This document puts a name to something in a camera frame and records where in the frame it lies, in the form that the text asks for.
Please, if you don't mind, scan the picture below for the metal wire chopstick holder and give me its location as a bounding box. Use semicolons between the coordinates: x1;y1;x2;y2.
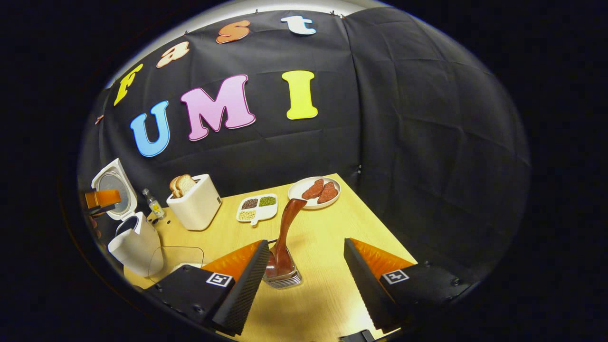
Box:
262;239;303;289

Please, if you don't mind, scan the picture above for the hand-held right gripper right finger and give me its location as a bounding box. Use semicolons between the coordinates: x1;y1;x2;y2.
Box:
343;237;475;333

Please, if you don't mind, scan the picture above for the white divided bean dish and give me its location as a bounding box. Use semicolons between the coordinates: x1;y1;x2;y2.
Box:
236;193;278;227

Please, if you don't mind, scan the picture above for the clear plastic container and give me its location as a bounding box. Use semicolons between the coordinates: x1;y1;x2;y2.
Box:
148;246;205;285

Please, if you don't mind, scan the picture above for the white round plate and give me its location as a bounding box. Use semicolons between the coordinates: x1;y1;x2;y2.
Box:
288;177;341;210

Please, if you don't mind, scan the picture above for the black backdrop cloth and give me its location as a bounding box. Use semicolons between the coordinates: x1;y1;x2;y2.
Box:
78;7;531;285

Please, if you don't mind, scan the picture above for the red meat slice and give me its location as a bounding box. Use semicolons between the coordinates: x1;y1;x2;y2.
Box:
302;179;324;200
317;181;339;204

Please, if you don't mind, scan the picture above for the dark wooden spoon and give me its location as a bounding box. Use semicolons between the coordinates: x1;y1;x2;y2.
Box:
266;198;308;278

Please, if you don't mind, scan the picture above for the white rice cooker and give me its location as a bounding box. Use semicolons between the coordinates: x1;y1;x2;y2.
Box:
91;158;164;277

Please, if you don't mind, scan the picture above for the white toaster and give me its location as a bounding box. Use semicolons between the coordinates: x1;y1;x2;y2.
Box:
166;174;222;231

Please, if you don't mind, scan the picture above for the small glass bottle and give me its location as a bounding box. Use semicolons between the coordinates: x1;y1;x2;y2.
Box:
142;188;166;220

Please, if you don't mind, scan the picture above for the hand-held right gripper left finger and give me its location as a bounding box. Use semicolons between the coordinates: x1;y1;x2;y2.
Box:
142;240;270;336

